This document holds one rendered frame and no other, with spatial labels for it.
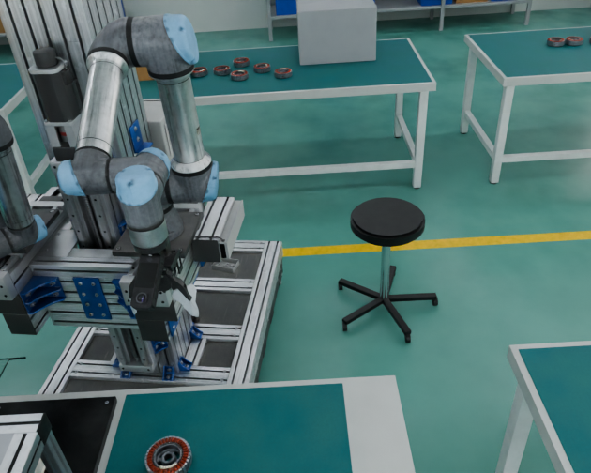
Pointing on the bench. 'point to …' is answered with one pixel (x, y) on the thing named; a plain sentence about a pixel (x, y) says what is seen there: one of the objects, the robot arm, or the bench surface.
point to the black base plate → (69, 425)
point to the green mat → (239, 430)
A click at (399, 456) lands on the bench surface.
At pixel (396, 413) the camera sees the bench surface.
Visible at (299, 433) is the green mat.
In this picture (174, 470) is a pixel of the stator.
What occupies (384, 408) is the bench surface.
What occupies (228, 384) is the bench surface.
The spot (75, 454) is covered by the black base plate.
